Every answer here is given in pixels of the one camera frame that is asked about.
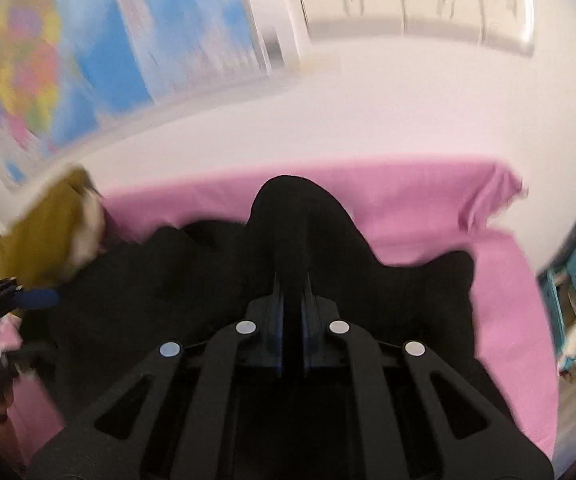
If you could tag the yellow jacket with cream lining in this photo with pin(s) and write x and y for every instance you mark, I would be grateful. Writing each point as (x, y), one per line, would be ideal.
(42, 240)

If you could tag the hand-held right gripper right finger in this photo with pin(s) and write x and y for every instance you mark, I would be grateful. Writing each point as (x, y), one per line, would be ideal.
(308, 330)

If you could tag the black garment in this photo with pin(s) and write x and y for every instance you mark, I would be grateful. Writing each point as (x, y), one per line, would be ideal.
(167, 270)

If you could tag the white panelled cabinet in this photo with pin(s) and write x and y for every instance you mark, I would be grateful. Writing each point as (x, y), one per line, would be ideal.
(418, 0)

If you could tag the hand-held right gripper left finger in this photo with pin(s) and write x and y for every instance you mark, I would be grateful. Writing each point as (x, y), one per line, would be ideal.
(279, 320)

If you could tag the pink bed sheet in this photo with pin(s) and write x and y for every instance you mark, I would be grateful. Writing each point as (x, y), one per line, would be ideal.
(418, 200)

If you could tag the colourful wall map poster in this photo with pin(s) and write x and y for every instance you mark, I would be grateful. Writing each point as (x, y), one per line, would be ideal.
(92, 50)

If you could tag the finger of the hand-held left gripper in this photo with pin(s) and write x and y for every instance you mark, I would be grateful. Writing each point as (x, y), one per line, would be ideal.
(37, 298)

